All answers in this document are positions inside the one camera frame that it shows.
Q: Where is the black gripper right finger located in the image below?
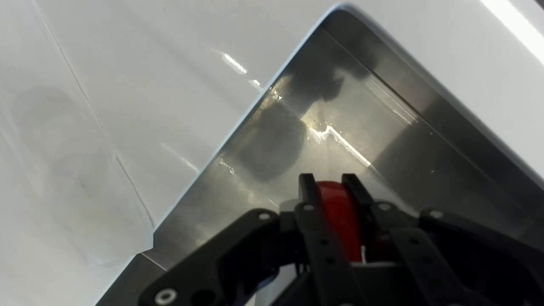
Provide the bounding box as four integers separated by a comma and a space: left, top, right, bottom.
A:
340, 171, 544, 306

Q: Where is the stainless steel sink basin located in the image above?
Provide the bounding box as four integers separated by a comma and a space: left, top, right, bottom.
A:
95, 6, 544, 306

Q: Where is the white and red mug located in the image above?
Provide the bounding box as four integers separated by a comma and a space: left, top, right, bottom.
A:
313, 178, 398, 268

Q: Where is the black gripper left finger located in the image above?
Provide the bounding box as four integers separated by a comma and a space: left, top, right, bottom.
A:
138, 171, 367, 306

